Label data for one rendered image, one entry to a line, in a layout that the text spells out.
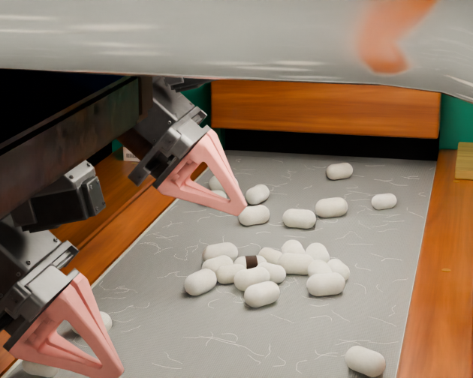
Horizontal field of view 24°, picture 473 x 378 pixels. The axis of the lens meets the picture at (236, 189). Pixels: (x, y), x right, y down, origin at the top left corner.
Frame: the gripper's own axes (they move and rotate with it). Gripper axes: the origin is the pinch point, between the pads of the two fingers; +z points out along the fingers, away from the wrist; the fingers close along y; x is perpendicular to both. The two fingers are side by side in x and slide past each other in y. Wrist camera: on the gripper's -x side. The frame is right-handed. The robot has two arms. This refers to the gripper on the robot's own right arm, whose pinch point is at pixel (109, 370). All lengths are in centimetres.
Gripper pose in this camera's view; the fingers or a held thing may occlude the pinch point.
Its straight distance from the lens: 83.0
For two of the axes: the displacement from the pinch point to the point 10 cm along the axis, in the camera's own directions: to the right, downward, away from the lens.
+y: 2.2, -2.7, 9.4
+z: 7.4, 6.7, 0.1
